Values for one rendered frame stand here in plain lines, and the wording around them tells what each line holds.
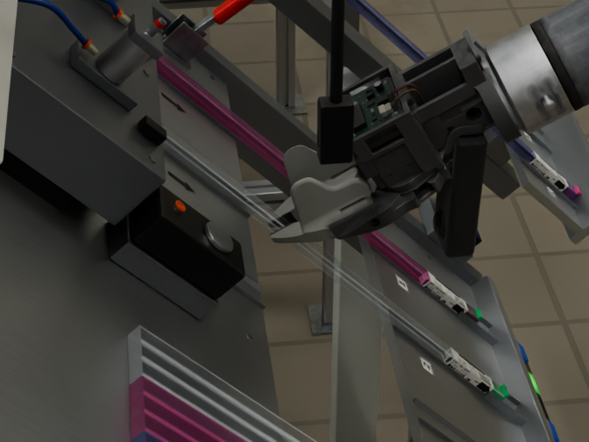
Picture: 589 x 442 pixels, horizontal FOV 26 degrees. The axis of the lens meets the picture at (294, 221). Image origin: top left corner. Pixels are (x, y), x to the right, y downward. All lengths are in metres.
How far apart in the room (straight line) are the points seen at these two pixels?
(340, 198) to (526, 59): 0.18
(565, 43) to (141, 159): 0.34
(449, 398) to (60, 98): 0.50
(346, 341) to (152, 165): 0.95
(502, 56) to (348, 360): 0.84
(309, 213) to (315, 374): 1.30
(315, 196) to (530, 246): 1.64
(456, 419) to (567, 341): 1.31
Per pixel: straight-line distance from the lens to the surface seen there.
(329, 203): 0.99
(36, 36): 0.79
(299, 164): 1.02
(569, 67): 0.96
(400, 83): 0.98
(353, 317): 1.68
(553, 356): 2.37
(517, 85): 0.96
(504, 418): 1.21
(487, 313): 1.33
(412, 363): 1.10
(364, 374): 1.76
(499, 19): 3.37
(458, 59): 0.97
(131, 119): 0.81
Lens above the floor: 1.61
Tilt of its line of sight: 38 degrees down
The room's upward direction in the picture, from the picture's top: straight up
